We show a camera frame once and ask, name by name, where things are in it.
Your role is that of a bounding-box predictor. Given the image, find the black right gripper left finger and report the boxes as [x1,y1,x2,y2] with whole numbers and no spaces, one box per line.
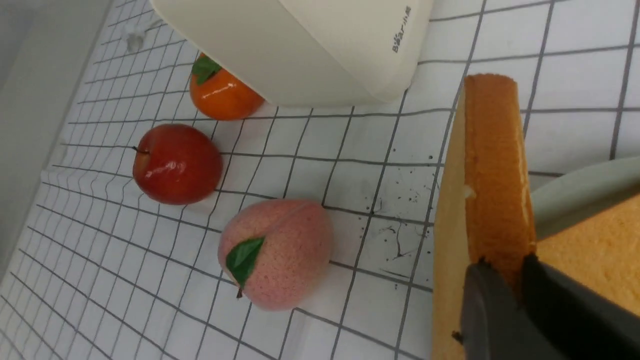
[454,263,566,360]

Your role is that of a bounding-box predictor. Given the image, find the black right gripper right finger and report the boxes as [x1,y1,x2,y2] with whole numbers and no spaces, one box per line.
[521,254,639,360]

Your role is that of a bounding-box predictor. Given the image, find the toast slice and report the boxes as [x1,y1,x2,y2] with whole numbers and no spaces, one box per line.
[430,73,537,360]
[536,195,640,316]

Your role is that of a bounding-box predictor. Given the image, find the cream white toaster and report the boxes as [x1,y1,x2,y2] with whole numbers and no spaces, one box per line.
[150,0,434,108]

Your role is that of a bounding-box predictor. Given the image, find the pale green round plate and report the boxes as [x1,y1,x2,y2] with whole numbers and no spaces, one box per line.
[531,156,640,240]

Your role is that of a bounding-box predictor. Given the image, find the pink peach with leaf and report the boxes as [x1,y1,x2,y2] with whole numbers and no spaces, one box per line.
[217,199,334,312]

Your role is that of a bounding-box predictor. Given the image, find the red apple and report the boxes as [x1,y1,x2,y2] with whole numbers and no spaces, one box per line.
[132,123,223,206]

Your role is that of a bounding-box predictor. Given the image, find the orange persimmon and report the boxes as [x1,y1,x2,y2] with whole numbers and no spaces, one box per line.
[189,52,265,121]

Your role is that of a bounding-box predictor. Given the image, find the white grid tablecloth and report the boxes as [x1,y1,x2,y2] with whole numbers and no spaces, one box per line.
[1,0,639,360]

